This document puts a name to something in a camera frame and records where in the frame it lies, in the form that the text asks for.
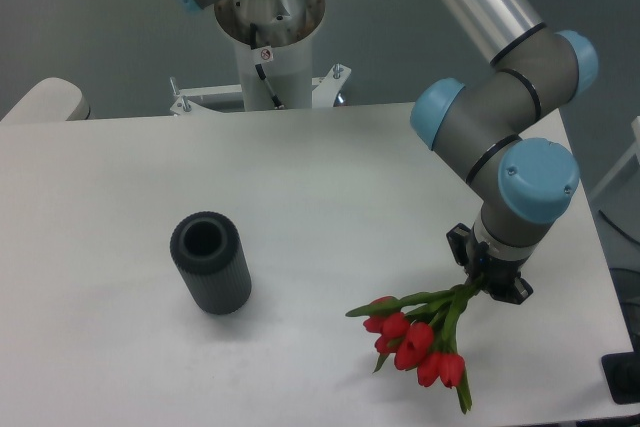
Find red tulip bouquet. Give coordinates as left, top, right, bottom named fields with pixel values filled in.
left=346, top=275, right=486, bottom=414

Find white frame at right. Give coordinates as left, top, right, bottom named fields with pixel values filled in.
left=590, top=117, right=639, bottom=203

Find black cable on pedestal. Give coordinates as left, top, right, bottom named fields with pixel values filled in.
left=249, top=21, right=286, bottom=111

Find black device at table edge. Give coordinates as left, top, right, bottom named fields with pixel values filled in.
left=601, top=352, right=639, bottom=405

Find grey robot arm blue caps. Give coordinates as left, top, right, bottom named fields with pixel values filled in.
left=179, top=0, right=599, bottom=304

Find beige chair backrest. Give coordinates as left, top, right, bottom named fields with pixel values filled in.
left=1, top=77, right=91, bottom=126

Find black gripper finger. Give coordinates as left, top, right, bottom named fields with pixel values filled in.
left=487, top=274, right=533, bottom=303
left=446, top=224, right=473, bottom=267

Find white metal base frame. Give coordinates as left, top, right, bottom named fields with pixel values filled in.
left=168, top=63, right=352, bottom=117

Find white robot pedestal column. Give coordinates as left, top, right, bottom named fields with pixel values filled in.
left=214, top=0, right=325, bottom=111

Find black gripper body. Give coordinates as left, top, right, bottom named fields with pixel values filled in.
left=467, top=239, right=528, bottom=291

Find dark grey ribbed vase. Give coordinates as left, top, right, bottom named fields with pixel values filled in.
left=169, top=211, right=252, bottom=315

